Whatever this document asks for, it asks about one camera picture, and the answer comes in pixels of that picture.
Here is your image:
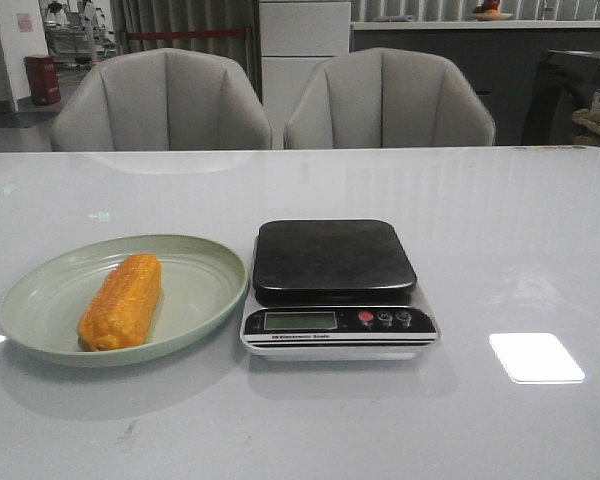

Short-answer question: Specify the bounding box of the orange corn cob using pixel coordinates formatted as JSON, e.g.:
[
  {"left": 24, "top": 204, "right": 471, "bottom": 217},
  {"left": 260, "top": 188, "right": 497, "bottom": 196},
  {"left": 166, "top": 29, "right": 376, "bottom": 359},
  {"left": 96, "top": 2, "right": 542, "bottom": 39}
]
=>
[{"left": 77, "top": 253, "right": 162, "bottom": 352}]

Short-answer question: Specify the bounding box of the black silver kitchen scale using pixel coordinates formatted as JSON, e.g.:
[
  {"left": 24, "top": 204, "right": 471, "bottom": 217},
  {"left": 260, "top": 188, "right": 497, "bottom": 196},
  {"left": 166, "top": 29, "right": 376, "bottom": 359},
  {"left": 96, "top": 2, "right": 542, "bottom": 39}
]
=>
[{"left": 240, "top": 219, "right": 441, "bottom": 361}]

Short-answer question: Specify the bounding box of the right grey upholstered chair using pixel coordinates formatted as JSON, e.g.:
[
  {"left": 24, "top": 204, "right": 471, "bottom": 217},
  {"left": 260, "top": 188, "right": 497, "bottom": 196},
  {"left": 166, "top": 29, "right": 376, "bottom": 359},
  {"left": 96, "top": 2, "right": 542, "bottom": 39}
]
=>
[{"left": 283, "top": 48, "right": 496, "bottom": 149}]

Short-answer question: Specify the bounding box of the grey upholstered chair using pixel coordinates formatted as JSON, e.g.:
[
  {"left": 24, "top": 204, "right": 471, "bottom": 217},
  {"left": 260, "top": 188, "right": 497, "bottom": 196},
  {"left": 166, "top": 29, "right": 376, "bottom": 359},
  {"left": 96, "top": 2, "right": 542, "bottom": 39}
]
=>
[
  {"left": 50, "top": 48, "right": 272, "bottom": 152},
  {"left": 283, "top": 48, "right": 496, "bottom": 149}
]

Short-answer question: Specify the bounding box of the left grey upholstered chair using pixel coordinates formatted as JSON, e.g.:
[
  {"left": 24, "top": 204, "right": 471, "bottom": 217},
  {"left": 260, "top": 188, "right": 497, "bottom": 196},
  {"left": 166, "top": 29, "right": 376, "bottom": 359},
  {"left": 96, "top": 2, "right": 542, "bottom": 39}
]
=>
[{"left": 50, "top": 48, "right": 272, "bottom": 152}]

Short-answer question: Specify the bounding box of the light green round plate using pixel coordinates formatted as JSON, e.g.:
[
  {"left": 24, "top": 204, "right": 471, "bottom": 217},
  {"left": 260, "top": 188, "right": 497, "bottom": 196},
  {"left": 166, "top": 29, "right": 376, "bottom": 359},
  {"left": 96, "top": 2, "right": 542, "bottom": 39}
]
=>
[{"left": 0, "top": 235, "right": 248, "bottom": 368}]

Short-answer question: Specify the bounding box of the grey counter with white top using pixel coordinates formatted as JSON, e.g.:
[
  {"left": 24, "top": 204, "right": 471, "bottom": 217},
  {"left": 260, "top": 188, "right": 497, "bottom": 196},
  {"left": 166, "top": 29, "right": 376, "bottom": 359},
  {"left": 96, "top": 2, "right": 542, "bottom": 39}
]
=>
[{"left": 352, "top": 20, "right": 600, "bottom": 145}]

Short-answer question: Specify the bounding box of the fruit bowl on counter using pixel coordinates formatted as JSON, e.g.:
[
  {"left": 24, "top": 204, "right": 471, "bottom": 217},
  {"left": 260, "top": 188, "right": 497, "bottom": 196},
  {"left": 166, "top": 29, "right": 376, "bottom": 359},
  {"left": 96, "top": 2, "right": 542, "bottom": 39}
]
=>
[{"left": 469, "top": 0, "right": 512, "bottom": 21}]

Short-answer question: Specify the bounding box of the red trash bin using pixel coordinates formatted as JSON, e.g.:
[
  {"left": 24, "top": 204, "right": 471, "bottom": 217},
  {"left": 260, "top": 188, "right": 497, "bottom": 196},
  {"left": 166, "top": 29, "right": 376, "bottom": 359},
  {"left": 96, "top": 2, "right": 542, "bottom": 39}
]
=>
[{"left": 24, "top": 54, "right": 61, "bottom": 106}]

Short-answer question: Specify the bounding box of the dark glossy side table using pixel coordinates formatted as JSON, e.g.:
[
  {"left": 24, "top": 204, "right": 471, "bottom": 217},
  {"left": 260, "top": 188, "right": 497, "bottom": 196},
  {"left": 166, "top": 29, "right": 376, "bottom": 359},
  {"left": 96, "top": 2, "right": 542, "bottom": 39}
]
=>
[{"left": 521, "top": 50, "right": 600, "bottom": 145}]

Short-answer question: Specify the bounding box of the tan cushion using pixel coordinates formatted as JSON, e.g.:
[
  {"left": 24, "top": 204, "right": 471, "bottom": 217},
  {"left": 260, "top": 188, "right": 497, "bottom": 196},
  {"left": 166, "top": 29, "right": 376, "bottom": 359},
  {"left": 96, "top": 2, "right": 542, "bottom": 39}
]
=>
[{"left": 572, "top": 109, "right": 600, "bottom": 147}]

